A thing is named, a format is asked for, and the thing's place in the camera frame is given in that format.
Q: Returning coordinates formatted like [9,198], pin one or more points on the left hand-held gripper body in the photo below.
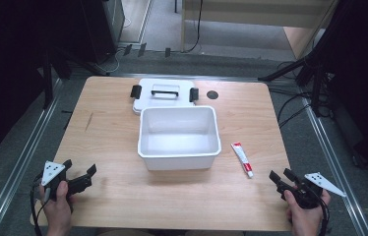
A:
[51,173]

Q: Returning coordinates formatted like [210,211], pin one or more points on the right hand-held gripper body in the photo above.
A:
[310,190]

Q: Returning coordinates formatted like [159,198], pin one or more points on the person's right hand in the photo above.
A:
[305,218]

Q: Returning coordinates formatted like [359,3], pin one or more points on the person's left hand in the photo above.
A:
[59,209]

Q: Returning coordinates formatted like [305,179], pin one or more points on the white and red tube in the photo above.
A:
[242,159]

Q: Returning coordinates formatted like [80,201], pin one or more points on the black metal stand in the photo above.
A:
[48,82]

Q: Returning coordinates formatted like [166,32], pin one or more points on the white plastic storage box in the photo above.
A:
[178,137]

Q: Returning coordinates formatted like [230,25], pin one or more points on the dark round table grommet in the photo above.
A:
[212,95]

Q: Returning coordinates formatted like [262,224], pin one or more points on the black tripod stand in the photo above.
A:
[303,67]

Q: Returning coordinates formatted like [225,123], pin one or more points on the dark curtain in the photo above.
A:
[8,65]
[365,82]

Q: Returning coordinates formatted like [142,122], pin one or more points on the black cabinet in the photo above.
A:
[103,29]

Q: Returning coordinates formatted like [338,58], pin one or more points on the light wooden furniture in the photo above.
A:
[254,13]

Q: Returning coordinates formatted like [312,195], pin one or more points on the metal floor rail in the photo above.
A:
[18,164]
[333,164]

